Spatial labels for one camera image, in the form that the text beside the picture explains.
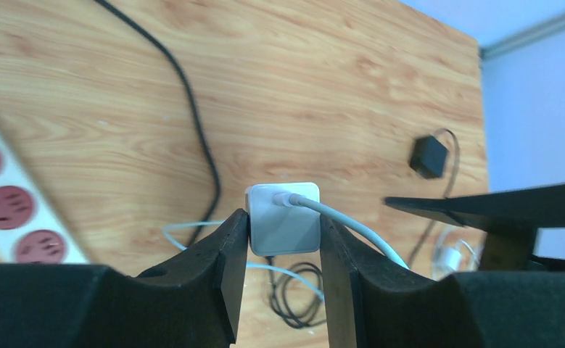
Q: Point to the black charger adapter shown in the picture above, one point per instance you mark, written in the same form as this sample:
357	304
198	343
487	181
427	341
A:
428	157

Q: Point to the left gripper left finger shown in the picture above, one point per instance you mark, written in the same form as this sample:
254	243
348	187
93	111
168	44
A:
190	300

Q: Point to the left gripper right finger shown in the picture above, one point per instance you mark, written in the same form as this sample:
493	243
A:
373	302

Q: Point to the aluminium frame rail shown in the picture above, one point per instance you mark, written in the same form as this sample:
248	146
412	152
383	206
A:
526	37

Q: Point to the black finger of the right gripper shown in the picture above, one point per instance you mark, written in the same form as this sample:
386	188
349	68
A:
511	220

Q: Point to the white red power strip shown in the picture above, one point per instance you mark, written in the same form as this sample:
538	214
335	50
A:
30	229

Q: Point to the white usb charger plug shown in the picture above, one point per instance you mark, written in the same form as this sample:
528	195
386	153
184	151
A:
277	227

